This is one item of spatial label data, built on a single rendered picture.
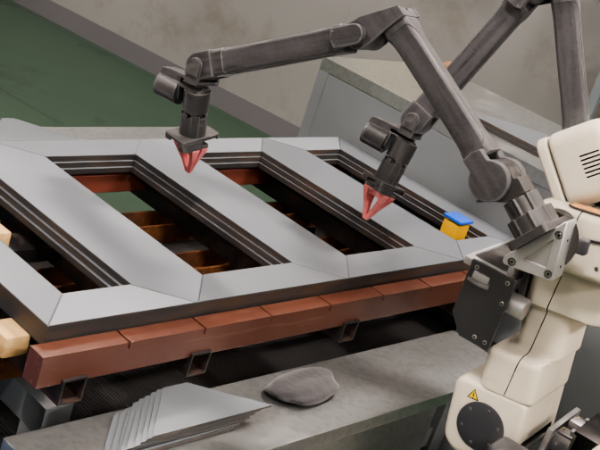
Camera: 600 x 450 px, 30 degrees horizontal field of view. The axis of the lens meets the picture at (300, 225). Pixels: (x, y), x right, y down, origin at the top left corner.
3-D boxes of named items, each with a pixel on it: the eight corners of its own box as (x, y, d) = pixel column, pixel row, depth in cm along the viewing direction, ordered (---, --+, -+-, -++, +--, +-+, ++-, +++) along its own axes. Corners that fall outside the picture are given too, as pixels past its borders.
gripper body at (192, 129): (163, 138, 242) (166, 108, 239) (200, 128, 249) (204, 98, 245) (182, 151, 239) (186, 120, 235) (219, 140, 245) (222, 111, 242)
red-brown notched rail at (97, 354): (21, 376, 185) (29, 345, 183) (527, 278, 305) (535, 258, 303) (35, 389, 183) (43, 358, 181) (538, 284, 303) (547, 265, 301)
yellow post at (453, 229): (420, 281, 302) (444, 218, 296) (430, 279, 306) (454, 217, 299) (434, 290, 299) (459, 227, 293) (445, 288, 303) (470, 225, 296)
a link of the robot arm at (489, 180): (387, -14, 208) (410, -10, 217) (335, 30, 215) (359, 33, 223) (517, 187, 199) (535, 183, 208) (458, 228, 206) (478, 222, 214)
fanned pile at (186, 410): (57, 428, 190) (62, 408, 189) (223, 387, 219) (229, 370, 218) (100, 470, 183) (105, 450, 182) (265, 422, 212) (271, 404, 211)
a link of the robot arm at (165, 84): (202, 60, 231) (225, 62, 239) (159, 41, 236) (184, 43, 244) (185, 114, 235) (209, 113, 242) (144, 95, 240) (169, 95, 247)
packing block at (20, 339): (-18, 340, 190) (-13, 320, 188) (7, 337, 193) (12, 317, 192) (1, 359, 186) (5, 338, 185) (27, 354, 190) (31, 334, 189)
